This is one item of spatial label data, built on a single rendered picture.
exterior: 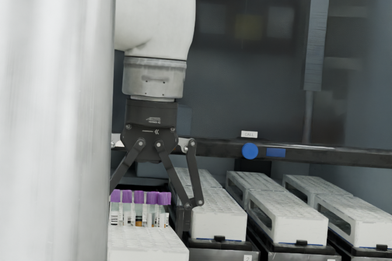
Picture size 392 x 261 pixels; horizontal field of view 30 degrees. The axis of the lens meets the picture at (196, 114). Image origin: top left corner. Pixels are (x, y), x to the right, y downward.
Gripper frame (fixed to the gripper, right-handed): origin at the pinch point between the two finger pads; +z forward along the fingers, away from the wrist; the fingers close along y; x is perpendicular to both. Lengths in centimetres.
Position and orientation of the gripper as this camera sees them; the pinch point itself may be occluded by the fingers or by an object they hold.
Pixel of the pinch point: (142, 237)
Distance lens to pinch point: 108.5
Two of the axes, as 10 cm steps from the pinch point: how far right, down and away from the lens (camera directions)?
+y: 9.9, 0.7, 1.1
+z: -0.8, 10.0, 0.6
